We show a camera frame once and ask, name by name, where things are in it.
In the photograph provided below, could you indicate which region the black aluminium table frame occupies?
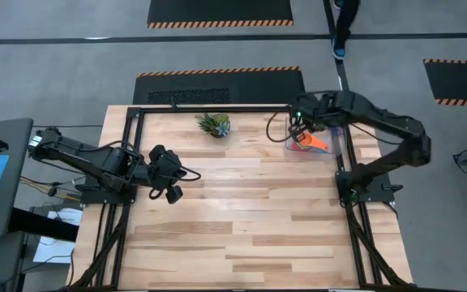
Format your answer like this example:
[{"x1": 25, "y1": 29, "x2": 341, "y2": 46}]
[{"x1": 66, "y1": 104, "x2": 418, "y2": 292}]

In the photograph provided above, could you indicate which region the black monitor stand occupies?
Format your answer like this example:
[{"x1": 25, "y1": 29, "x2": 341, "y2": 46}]
[{"x1": 8, "y1": 206, "x2": 79, "y2": 243}]

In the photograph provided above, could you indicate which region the white paper sheet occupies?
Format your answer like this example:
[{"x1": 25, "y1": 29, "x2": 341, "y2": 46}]
[
  {"x1": 48, "y1": 207, "x2": 84, "y2": 227},
  {"x1": 32, "y1": 236, "x2": 76, "y2": 264}
]

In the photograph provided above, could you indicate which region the clear plastic basket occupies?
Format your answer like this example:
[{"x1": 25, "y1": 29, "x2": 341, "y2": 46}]
[{"x1": 284, "y1": 116, "x2": 345, "y2": 157}]

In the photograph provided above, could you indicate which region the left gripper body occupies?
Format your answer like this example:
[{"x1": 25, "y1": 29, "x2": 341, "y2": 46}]
[{"x1": 147, "y1": 144, "x2": 189, "y2": 205}]

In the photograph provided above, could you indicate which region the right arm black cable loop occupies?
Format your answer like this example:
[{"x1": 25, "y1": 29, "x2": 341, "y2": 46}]
[{"x1": 265, "y1": 110, "x2": 296, "y2": 144}]

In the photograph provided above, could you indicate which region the black striped-edge floor mat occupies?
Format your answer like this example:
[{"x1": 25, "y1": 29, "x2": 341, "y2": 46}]
[
  {"x1": 147, "y1": 0, "x2": 294, "y2": 29},
  {"x1": 422, "y1": 58, "x2": 467, "y2": 109},
  {"x1": 132, "y1": 66, "x2": 308, "y2": 105}
]

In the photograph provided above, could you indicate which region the orange measuring cup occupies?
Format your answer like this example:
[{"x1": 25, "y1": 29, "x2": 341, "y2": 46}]
[{"x1": 296, "y1": 131, "x2": 331, "y2": 155}]

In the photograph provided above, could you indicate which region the potted succulent plant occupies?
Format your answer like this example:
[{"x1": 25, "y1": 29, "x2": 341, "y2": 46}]
[{"x1": 196, "y1": 112, "x2": 232, "y2": 139}]

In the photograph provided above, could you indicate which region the person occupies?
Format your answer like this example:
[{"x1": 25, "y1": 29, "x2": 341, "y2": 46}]
[{"x1": 330, "y1": 0, "x2": 361, "y2": 61}]

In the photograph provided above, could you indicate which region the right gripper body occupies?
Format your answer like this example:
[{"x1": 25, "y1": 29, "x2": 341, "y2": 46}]
[{"x1": 289, "y1": 91, "x2": 332, "y2": 133}]

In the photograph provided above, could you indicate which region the loose wire bundle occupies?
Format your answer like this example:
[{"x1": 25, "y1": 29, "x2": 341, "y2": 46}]
[{"x1": 18, "y1": 174, "x2": 91, "y2": 204}]

